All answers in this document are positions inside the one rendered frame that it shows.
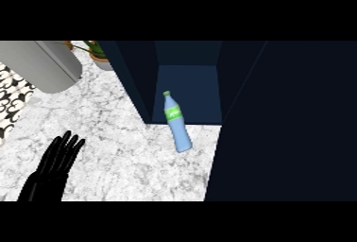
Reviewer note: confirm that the potted green plant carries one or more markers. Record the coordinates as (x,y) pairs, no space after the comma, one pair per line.
(95,53)

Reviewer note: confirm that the blue water bottle green label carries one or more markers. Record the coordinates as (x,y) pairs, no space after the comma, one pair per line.
(178,126)

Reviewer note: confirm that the grey rounded appliance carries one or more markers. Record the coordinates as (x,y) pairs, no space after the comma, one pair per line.
(45,64)

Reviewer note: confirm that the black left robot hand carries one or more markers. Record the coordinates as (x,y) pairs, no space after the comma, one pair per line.
(52,171)

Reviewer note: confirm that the dark blue cabinet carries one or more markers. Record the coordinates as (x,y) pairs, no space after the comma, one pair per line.
(187,88)

